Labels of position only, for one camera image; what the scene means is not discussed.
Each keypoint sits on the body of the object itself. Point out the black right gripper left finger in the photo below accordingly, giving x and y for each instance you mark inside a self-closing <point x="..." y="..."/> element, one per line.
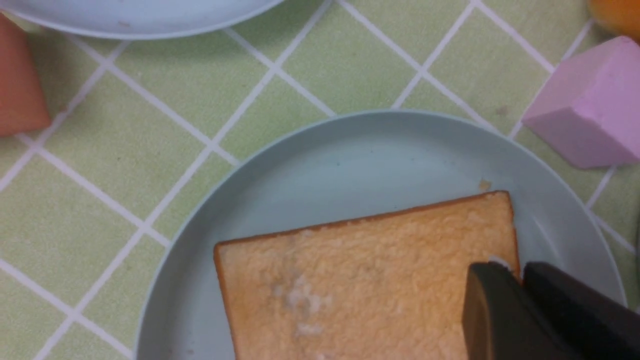
<point x="501" y="322"/>

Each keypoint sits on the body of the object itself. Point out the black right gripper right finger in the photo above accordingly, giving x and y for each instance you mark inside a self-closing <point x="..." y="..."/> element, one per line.
<point x="595" y="326"/>

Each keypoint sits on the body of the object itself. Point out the toast slice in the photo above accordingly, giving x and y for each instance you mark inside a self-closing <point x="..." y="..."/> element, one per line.
<point x="384" y="287"/>

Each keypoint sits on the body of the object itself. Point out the pink lilac cube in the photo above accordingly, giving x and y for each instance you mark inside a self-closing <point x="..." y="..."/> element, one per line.
<point x="588" y="110"/>

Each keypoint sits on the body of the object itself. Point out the teal empty centre plate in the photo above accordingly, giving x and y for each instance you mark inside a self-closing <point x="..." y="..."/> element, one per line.
<point x="353" y="166"/>

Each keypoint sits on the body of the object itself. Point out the orange mandarin fruit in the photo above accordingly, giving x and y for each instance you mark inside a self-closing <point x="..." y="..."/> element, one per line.
<point x="619" y="17"/>

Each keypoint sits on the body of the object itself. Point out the light blue bread plate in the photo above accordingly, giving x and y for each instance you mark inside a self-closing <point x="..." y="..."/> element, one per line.
<point x="137" y="19"/>

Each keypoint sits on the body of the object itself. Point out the salmon pink cube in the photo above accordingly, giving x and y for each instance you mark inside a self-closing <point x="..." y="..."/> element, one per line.
<point x="22" y="102"/>

